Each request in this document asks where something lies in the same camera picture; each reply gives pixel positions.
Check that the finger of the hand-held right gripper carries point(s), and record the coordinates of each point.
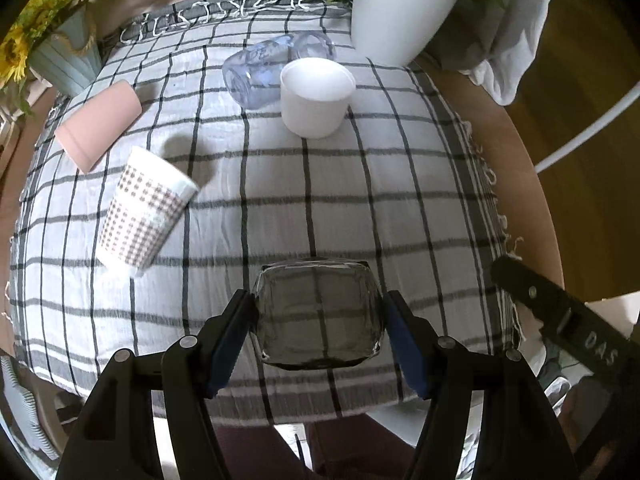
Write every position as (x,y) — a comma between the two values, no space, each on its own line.
(555,305)

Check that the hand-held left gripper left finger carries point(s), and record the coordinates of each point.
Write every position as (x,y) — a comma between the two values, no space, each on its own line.
(224,355)

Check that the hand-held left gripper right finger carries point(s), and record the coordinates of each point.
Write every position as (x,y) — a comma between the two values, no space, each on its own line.
(406,350)

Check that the smoky square glass cup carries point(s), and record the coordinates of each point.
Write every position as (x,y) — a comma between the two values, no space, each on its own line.
(317,312)

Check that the dotted paper cup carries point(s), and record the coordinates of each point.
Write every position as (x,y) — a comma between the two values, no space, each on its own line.
(142,210)

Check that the pink plastic cup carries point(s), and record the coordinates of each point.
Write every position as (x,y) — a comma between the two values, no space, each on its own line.
(97,122)

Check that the white ceramic cup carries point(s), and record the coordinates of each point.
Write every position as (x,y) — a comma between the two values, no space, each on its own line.
(315,97)

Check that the clear glass cup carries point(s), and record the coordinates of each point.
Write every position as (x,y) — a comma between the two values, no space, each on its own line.
(260,67)

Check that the checkered tablecloth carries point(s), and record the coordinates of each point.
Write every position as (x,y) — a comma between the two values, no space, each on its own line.
(280,200)

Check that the white tube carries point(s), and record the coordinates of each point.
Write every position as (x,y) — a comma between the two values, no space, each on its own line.
(590,127)

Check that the white plant pot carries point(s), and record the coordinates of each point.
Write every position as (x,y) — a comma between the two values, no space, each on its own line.
(395,15)

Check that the light blue ribbed vase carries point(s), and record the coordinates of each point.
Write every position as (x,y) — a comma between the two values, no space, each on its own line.
(67,57)

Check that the yellow sunflowers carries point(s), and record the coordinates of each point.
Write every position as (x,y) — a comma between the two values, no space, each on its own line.
(45,5)

